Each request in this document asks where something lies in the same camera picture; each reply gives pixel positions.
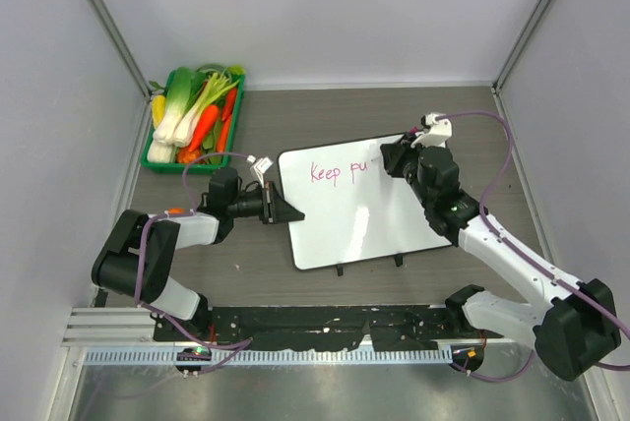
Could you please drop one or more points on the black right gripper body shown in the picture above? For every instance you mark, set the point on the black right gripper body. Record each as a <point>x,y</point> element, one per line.
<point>405,163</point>

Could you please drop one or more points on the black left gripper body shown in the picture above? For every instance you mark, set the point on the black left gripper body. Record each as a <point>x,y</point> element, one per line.
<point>253,205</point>

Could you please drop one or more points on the white whiteboard with black frame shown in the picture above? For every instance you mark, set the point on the white whiteboard with black frame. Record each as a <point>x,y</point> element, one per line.
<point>353,211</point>

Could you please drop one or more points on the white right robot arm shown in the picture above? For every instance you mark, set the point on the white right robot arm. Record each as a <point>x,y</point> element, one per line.
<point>570,325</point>

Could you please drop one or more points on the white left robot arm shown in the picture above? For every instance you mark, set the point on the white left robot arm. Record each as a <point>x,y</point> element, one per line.
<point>136,258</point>

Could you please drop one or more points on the orange toy fruit in tray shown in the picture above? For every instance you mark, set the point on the orange toy fruit in tray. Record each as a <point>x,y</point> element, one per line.
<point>187,156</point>

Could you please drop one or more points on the orange toy carrot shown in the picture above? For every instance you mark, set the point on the orange toy carrot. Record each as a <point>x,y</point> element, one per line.
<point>205,124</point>

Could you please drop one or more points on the red toy chili pepper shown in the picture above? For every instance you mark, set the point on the red toy chili pepper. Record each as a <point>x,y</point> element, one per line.
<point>229,102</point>

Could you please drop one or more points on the white green toy leek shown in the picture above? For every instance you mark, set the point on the white green toy leek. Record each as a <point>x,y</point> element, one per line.
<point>216,86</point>

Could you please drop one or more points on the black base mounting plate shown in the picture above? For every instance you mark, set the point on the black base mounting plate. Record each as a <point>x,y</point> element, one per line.
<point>328,328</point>

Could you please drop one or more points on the white green toy bok choy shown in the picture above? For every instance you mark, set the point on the white green toy bok choy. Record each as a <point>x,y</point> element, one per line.
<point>176,102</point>

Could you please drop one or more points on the yellow toy corn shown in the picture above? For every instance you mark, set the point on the yellow toy corn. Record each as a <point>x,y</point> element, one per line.
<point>158,109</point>

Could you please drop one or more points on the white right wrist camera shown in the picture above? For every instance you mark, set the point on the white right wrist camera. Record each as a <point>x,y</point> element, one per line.
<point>435,132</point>

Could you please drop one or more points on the white slotted cable duct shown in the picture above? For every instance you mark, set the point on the white slotted cable duct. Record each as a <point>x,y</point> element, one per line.
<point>181,356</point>

